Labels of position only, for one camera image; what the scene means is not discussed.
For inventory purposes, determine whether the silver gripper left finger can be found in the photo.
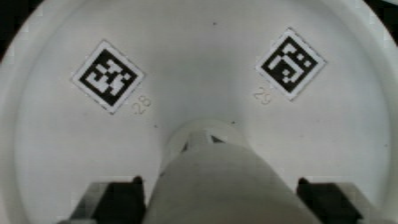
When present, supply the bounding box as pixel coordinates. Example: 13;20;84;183
59;176;147;224

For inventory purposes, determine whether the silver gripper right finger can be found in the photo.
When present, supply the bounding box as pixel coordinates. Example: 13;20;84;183
298;178;381;224

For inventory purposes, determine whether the white cylindrical table leg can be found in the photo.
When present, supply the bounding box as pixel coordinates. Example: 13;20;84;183
145;119;321;224

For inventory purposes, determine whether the white round table top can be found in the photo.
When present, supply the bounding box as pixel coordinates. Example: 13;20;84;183
0;0;398;224

